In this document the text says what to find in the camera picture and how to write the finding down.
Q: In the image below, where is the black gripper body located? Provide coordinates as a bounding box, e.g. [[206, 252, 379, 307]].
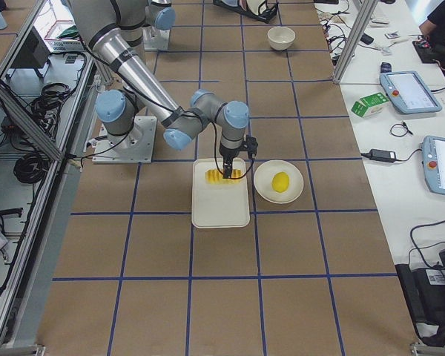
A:
[[219, 144, 246, 160]]

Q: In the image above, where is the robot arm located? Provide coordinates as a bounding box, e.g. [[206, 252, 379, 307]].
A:
[[146, 0, 176, 30], [67, 1, 257, 179]]

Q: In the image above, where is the cream plate under lemon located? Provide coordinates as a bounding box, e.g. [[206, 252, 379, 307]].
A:
[[254, 160, 304, 204]]

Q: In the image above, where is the black plate rack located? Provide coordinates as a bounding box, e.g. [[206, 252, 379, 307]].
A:
[[213, 0, 279, 24]]

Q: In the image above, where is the cream plate in rack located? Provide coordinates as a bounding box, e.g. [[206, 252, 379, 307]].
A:
[[246, 0, 268, 16]]

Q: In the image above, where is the pink plate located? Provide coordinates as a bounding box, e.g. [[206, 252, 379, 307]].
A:
[[239, 0, 247, 11]]

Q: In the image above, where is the cream rectangular tray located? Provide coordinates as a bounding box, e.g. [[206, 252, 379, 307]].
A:
[[191, 158, 250, 228]]

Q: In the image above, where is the yellow lemon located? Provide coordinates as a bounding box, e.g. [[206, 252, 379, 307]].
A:
[[271, 171, 290, 193]]

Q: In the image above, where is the cream bowl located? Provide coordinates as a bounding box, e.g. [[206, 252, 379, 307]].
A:
[[267, 26, 296, 51]]

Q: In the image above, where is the black power adapter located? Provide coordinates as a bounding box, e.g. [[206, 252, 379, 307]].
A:
[[369, 149, 397, 162]]

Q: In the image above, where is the green white carton box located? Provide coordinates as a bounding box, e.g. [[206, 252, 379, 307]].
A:
[[351, 92, 389, 117]]

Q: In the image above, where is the far teach pendant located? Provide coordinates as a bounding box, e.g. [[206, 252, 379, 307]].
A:
[[379, 70, 442, 114]]

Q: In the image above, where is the teach pendant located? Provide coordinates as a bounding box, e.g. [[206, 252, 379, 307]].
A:
[[379, 70, 442, 114], [421, 136, 445, 195]]

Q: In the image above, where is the near teach pendant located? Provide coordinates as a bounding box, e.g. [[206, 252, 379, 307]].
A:
[[421, 136, 445, 195]]

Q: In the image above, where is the person at desk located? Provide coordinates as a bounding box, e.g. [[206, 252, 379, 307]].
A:
[[419, 1, 445, 74]]

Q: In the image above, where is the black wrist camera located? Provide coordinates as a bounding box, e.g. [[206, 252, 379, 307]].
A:
[[241, 135, 258, 161]]

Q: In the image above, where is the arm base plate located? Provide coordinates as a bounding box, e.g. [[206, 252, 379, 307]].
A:
[[142, 27, 171, 52], [91, 116, 157, 164]]

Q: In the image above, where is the aluminium frame post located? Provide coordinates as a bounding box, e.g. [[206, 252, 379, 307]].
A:
[[332, 0, 378, 84]]

